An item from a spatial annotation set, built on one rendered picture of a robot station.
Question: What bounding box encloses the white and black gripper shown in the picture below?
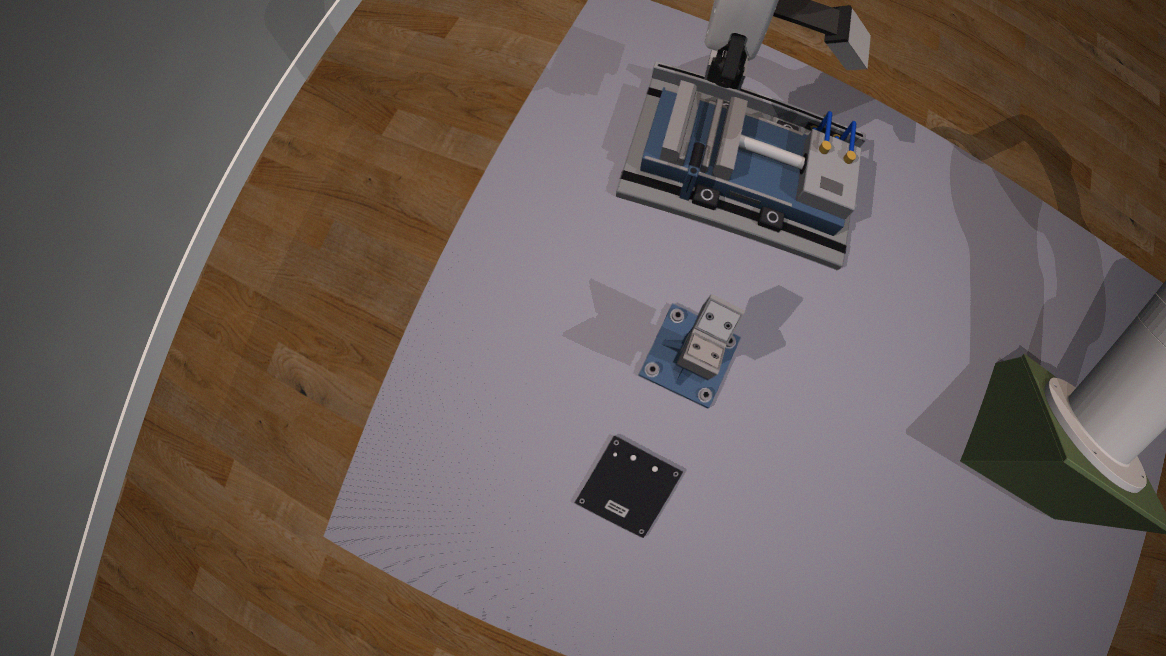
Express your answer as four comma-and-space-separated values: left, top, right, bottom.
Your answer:
705, 0, 779, 89

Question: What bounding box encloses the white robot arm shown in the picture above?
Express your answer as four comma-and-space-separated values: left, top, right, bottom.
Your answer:
773, 0, 1166, 493

